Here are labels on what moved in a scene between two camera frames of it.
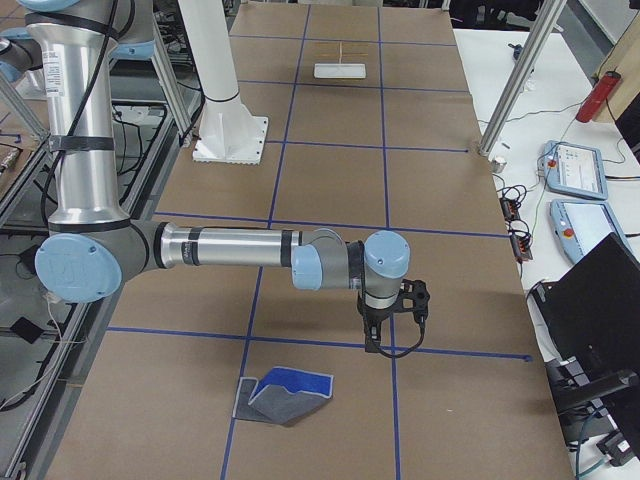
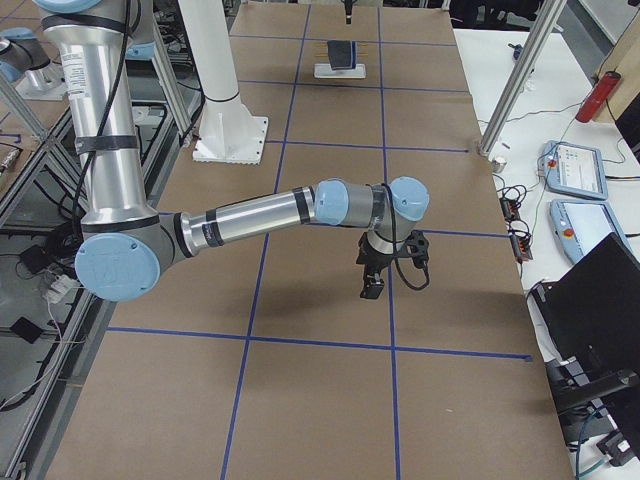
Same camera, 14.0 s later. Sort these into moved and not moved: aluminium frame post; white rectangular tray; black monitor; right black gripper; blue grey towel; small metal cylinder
Moved: right black gripper; blue grey towel
Not moved: white rectangular tray; black monitor; aluminium frame post; small metal cylinder
